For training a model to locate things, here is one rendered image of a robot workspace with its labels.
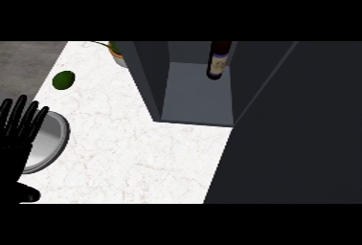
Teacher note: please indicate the green lime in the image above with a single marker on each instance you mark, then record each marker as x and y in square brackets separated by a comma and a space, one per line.
[63, 80]

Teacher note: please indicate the dark grey cabinet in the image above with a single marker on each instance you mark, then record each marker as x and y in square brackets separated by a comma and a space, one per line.
[198, 92]

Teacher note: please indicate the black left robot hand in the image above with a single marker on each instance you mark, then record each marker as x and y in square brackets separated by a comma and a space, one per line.
[13, 143]

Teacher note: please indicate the orange potted plant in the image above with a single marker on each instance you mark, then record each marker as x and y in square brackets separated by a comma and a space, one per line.
[115, 52]

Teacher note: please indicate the round silver plate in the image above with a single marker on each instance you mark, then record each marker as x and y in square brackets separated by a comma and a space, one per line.
[47, 143]

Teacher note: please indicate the dark grey cabinet door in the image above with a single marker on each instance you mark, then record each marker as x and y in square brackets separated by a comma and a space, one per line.
[291, 137]

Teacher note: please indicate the dark wine bottle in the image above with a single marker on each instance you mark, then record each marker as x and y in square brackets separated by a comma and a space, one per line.
[217, 62]

